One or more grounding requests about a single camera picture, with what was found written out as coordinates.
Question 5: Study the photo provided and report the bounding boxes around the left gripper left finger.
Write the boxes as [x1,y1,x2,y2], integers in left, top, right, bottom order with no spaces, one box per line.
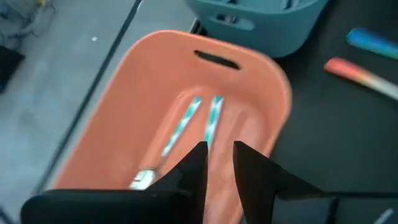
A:
[20,141,209,224]

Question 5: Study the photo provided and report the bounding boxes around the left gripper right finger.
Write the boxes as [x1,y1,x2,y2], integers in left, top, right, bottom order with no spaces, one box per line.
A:
[233,140,398,224]

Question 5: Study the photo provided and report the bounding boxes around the silver spoon teal patterned handle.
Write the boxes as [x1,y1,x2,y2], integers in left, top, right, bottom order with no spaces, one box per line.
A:
[202,95,225,152]
[129,97,203,191]

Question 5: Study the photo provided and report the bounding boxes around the iridescent rainbow spoon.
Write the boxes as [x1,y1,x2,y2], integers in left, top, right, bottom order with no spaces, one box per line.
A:
[346,27,398,60]

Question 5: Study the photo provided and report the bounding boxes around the large orange plastic bin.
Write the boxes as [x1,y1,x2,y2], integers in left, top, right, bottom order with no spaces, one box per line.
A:
[52,29,293,224]

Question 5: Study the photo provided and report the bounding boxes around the large grey-blue plastic bin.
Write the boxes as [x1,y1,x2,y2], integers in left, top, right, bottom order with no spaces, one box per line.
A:
[185,0,330,59]

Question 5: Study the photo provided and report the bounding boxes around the black box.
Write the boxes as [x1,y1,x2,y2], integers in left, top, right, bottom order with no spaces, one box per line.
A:
[0,46,25,94]

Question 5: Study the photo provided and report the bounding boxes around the black aluminium table frame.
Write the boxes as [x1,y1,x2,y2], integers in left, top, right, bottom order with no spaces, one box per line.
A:
[188,17,208,37]

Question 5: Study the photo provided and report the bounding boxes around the grey cable bundle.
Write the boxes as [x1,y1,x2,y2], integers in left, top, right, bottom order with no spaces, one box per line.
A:
[0,0,55,47]

